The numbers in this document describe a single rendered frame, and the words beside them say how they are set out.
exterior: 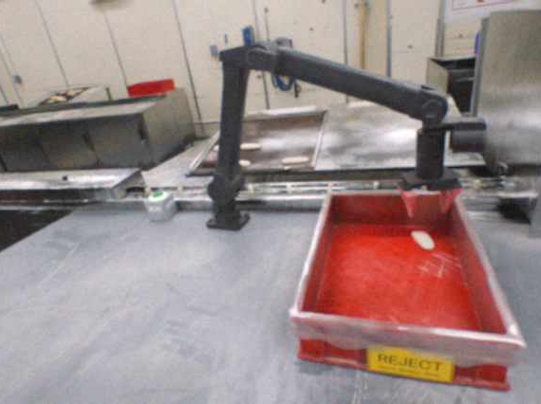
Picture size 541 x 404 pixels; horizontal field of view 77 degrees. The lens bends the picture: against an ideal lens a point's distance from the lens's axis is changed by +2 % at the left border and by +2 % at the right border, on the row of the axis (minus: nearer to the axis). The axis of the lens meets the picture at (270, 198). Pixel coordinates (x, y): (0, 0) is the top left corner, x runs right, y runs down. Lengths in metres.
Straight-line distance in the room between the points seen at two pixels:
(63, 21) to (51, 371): 5.92
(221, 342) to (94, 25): 5.68
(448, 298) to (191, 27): 4.88
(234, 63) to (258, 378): 0.65
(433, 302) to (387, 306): 0.09
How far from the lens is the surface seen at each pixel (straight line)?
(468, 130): 0.79
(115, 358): 0.78
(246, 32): 4.82
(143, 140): 3.94
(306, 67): 0.79
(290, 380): 0.63
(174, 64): 5.45
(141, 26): 5.64
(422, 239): 0.91
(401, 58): 4.46
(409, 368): 0.62
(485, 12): 1.82
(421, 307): 0.74
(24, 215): 1.76
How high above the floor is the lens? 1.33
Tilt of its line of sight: 25 degrees down
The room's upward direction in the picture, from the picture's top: 9 degrees counter-clockwise
